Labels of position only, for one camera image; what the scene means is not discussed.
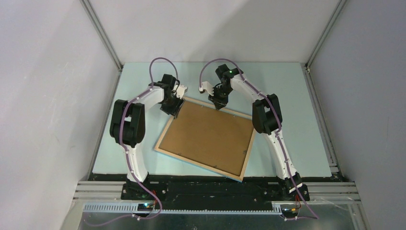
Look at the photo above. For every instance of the right aluminium corner post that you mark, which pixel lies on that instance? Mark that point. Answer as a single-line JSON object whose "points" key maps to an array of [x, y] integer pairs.
{"points": [[326, 31]]}

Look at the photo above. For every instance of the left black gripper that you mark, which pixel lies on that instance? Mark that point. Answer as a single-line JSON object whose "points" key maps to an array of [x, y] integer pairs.
{"points": [[174, 110]]}

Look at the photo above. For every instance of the wooden picture frame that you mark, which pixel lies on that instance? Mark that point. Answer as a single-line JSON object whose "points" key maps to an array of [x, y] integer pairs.
{"points": [[161, 143]]}

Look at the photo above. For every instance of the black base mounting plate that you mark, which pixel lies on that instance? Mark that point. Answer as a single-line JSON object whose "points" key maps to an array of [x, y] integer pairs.
{"points": [[211, 193]]}

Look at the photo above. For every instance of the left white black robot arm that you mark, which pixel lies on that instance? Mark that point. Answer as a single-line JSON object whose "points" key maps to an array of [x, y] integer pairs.
{"points": [[128, 121]]}

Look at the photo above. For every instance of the aluminium rail front frame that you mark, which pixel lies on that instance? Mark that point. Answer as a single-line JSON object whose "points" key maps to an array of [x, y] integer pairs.
{"points": [[333, 206]]}

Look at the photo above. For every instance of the left aluminium corner post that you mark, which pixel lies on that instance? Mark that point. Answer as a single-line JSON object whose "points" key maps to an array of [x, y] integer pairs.
{"points": [[97, 24]]}

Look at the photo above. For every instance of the brown cardboard backing board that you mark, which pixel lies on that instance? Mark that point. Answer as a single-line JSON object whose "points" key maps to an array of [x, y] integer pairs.
{"points": [[206, 136]]}

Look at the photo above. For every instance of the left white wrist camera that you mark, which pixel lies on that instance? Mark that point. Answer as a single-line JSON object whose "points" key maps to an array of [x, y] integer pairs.
{"points": [[180, 91]]}

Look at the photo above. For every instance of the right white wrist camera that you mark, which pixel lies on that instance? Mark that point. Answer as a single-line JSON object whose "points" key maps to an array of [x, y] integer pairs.
{"points": [[206, 87]]}

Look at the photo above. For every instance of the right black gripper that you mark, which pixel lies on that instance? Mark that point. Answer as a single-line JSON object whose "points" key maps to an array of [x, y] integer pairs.
{"points": [[218, 103]]}

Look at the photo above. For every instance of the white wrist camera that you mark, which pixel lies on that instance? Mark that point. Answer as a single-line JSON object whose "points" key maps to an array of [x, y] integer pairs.
{"points": [[206, 87], [180, 91]]}

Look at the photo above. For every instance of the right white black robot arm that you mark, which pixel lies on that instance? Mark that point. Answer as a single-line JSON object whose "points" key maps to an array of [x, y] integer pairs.
{"points": [[266, 118]]}

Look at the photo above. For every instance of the aluminium corner post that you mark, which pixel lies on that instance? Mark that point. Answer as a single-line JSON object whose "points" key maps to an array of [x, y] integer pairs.
{"points": [[326, 31], [97, 24]]}

